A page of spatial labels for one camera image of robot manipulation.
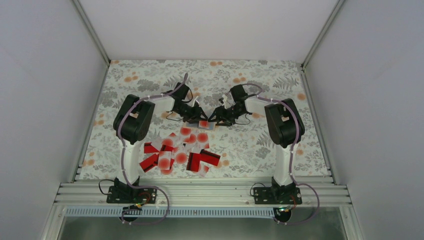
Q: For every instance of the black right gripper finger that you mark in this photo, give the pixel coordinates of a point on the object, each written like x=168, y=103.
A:
x=218, y=115
x=222, y=122

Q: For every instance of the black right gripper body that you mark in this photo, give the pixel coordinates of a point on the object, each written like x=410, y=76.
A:
x=233, y=113

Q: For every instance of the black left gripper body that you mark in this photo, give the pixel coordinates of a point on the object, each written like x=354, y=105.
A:
x=188, y=114

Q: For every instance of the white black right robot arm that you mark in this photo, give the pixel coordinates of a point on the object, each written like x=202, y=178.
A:
x=285, y=128

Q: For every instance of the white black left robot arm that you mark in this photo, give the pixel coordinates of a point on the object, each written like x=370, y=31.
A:
x=133, y=121

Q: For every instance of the pile of red white cards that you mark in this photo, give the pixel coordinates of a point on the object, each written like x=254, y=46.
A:
x=189, y=148

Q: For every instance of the floral patterned table mat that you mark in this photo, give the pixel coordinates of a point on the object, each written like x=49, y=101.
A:
x=245, y=149

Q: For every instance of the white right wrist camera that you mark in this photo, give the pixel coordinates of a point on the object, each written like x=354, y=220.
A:
x=224, y=101

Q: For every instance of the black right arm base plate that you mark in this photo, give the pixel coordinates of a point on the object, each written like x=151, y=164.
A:
x=277, y=195

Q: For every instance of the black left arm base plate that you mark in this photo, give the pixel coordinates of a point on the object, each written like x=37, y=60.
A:
x=120, y=195

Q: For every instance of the aluminium rail frame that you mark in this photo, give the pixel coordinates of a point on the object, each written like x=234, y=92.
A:
x=319, y=192

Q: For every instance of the slotted grey cable duct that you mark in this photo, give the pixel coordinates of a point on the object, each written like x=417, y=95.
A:
x=176, y=212

